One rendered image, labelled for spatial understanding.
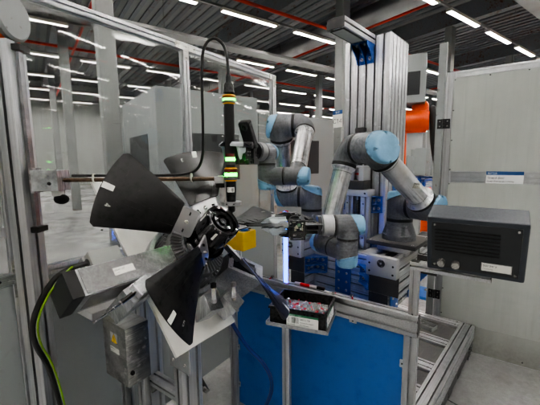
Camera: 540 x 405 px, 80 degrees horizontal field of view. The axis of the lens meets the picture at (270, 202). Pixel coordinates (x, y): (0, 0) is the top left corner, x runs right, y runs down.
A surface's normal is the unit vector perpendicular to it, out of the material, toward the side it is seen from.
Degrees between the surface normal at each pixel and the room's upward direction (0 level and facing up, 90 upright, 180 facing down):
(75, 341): 90
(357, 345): 90
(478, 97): 90
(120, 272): 50
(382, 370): 90
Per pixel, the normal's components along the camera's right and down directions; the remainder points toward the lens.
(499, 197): -0.58, 0.11
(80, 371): 0.81, 0.07
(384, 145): 0.42, 0.04
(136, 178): 0.51, -0.15
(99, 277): 0.62, -0.59
